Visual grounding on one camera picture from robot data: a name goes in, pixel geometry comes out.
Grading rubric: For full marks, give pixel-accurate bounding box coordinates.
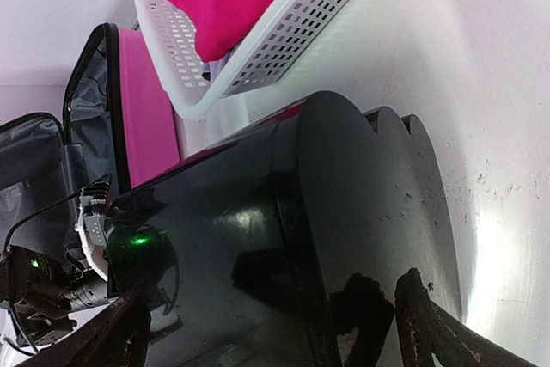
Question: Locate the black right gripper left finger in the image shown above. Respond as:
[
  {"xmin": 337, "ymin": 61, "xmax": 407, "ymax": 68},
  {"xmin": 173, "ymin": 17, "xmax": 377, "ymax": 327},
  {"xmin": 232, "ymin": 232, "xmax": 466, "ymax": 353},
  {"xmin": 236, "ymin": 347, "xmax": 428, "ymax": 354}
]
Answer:
[{"xmin": 25, "ymin": 291, "xmax": 150, "ymax": 367}]

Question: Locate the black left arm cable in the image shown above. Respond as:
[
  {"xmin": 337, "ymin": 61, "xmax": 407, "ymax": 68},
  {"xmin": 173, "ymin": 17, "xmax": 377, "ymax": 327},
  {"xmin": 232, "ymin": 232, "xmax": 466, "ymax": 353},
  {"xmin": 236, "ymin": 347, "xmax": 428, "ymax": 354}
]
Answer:
[{"xmin": 0, "ymin": 173, "xmax": 113, "ymax": 265}]

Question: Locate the pink and black drawer organizer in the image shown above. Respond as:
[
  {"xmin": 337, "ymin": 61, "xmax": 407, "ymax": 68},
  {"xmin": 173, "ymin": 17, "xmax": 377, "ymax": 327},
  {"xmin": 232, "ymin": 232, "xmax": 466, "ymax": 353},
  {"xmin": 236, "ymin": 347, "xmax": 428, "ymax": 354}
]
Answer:
[{"xmin": 106, "ymin": 92, "xmax": 462, "ymax": 366}]

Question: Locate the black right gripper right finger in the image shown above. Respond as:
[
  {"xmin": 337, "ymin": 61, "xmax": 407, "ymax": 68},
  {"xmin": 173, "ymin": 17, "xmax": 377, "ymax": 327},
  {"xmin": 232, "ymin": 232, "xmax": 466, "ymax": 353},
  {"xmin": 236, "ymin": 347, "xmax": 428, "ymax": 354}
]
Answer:
[{"xmin": 394, "ymin": 267, "xmax": 531, "ymax": 366}]

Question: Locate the white perforated plastic basket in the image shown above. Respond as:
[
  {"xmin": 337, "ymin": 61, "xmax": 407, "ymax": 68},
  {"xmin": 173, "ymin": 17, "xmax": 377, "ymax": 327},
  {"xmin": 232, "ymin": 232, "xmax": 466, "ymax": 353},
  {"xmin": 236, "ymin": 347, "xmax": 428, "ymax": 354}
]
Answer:
[{"xmin": 133, "ymin": 0, "xmax": 394, "ymax": 123}]

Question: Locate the lilac purple shirt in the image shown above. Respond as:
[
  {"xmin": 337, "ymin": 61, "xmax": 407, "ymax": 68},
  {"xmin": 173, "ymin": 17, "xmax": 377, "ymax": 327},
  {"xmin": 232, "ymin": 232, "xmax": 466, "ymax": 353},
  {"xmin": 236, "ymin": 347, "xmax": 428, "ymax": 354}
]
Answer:
[{"xmin": 201, "ymin": 47, "xmax": 236, "ymax": 83}]

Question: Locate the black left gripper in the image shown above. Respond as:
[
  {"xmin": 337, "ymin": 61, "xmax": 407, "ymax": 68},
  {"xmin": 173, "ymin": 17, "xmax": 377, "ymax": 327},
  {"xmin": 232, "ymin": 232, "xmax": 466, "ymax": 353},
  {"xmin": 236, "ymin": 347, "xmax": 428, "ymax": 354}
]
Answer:
[{"xmin": 1, "ymin": 246, "xmax": 110, "ymax": 346}]

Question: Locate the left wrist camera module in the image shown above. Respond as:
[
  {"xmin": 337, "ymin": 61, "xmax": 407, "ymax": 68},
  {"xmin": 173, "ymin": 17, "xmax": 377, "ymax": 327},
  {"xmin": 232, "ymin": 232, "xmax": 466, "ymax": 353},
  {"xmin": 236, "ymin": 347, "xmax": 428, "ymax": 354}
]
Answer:
[{"xmin": 75, "ymin": 174, "xmax": 112, "ymax": 282}]

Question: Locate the pink hard-shell kids suitcase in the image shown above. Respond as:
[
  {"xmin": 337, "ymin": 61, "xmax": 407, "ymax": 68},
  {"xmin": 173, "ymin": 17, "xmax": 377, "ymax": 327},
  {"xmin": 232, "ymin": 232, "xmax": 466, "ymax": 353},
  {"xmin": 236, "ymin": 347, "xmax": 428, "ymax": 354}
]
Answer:
[{"xmin": 1, "ymin": 23, "xmax": 180, "ymax": 258}]

